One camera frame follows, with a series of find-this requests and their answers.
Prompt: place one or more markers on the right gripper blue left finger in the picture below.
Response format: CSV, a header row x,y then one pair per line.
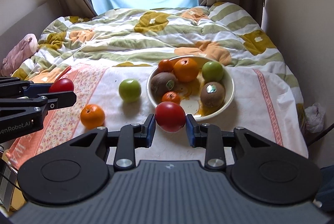
x,y
148,130

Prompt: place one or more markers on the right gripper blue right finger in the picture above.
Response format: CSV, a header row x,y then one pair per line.
x,y
193,132

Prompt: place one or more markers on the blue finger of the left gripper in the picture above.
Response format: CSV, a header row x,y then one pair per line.
x,y
35,89

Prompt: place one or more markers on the red tomato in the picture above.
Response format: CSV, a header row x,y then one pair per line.
x,y
62,85
170,116

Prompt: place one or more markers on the small orange fruit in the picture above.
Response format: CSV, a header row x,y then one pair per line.
x,y
171,96

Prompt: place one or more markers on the brown kiwi with sticker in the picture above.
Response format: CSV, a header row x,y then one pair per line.
x,y
212,95

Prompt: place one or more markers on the brown kiwi plain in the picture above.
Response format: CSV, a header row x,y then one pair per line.
x,y
162,83

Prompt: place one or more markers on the small orange tangerine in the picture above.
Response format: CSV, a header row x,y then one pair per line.
x,y
165,65

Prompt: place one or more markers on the cream duck pattern bowl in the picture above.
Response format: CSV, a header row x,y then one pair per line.
x,y
190,92

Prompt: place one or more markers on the pink plush toy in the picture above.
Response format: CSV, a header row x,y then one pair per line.
x,y
23,50

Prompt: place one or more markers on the green apple on cloth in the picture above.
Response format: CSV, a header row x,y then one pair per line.
x,y
130,90

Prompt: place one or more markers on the orange tangerine on cloth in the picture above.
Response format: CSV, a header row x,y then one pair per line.
x,y
92,116

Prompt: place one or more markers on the orange tangerine in bowl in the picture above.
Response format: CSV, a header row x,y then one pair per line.
x,y
186,70

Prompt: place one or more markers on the green apple in bowl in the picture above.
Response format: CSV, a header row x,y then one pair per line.
x,y
212,71

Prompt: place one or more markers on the grey bed headboard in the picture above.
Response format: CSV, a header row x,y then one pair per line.
x,y
34,22

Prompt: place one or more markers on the green striped floral quilt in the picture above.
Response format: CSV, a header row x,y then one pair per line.
x,y
224,32

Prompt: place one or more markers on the white plastic bag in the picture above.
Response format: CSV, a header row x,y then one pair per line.
x,y
315,116

